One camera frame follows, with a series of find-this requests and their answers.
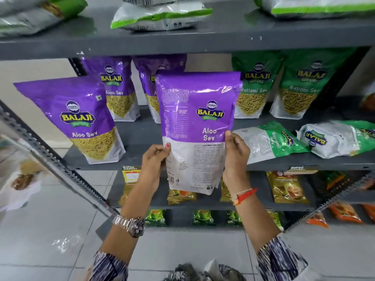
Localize patterned sleeve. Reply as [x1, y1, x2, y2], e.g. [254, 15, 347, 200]
[89, 250, 129, 281]
[256, 235, 309, 281]

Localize patterned clothing of person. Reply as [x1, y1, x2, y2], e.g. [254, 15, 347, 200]
[165, 259, 248, 281]

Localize person's right forearm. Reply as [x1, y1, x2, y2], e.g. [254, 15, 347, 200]
[231, 189, 282, 253]

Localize patterned right sleeve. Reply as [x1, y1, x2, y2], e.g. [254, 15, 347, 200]
[256, 235, 309, 281]

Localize person's left forearm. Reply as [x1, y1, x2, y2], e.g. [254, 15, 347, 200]
[99, 184, 162, 262]

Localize clear packets of brown snacks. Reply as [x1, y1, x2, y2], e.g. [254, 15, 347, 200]
[0, 134, 44, 212]

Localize small green tea packet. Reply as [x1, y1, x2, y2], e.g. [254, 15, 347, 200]
[145, 209, 167, 227]
[192, 210, 217, 226]
[267, 210, 285, 232]
[226, 210, 243, 226]

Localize yellow green snack packet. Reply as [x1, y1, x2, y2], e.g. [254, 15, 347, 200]
[219, 177, 235, 203]
[167, 188, 197, 205]
[118, 181, 139, 207]

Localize orange snack packet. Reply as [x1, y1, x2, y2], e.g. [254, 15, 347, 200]
[306, 211, 329, 229]
[362, 203, 375, 223]
[328, 201, 364, 225]

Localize red thread bracelet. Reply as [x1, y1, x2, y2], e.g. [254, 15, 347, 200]
[230, 188, 258, 206]

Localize golden snack packet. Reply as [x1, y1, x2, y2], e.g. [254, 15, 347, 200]
[266, 171, 311, 205]

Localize large purple snack packet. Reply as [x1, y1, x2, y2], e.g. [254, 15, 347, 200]
[13, 76, 127, 165]

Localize grey metal shelf rack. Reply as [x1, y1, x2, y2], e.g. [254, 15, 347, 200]
[0, 0, 375, 233]

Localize person's left hand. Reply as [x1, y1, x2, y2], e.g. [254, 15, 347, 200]
[137, 143, 171, 191]

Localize red orange packet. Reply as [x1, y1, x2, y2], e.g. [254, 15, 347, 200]
[362, 93, 375, 112]

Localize person's right hand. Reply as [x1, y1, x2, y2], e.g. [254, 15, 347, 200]
[222, 130, 251, 197]

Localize silver wristwatch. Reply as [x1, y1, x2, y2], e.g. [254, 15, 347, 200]
[112, 215, 146, 238]

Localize dark green snack packet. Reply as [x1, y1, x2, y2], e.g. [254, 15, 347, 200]
[318, 171, 349, 191]

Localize purple snack packet with white base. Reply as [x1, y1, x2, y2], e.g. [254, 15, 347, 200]
[155, 71, 244, 196]

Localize yellow shelf price label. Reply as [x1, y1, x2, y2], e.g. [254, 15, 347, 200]
[122, 165, 142, 183]
[288, 166, 319, 175]

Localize patterned left sleeve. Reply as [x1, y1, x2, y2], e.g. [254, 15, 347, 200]
[89, 250, 129, 281]

